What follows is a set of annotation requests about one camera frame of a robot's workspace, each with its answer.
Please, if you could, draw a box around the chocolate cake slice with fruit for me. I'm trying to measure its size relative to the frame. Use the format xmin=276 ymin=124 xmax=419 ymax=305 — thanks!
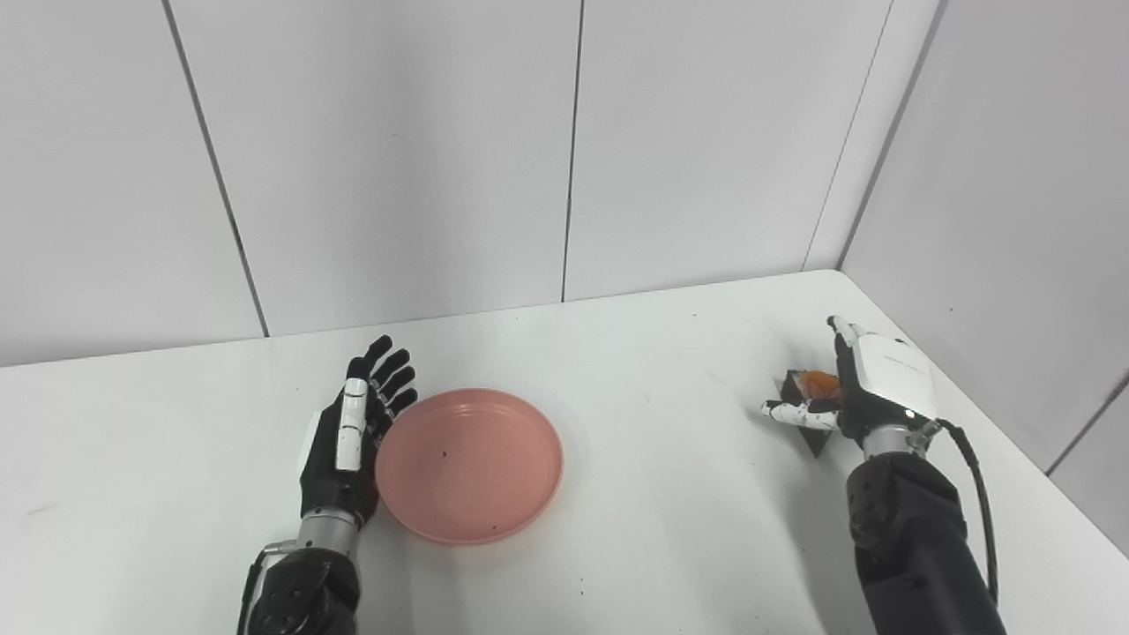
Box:
xmin=781 ymin=369 xmax=842 ymax=458

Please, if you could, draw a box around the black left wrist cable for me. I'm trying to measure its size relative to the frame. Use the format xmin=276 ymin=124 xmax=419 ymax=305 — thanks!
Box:
xmin=236 ymin=542 xmax=299 ymax=635

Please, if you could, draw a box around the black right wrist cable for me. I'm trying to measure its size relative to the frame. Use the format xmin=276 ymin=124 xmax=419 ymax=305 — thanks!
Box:
xmin=917 ymin=418 xmax=1000 ymax=606

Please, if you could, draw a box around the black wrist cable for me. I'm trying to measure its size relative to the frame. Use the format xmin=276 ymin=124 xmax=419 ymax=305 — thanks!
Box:
xmin=917 ymin=418 xmax=1000 ymax=606
xmin=236 ymin=542 xmax=299 ymax=635

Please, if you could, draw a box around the pink round plate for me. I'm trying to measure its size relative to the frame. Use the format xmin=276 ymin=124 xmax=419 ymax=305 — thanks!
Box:
xmin=375 ymin=388 xmax=565 ymax=546

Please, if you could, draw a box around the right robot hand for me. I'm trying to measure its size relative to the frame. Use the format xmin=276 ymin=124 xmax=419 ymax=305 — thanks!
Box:
xmin=762 ymin=315 xmax=938 ymax=442

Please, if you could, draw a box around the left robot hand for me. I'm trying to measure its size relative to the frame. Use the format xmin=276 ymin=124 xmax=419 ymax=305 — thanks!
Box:
xmin=298 ymin=335 xmax=419 ymax=532

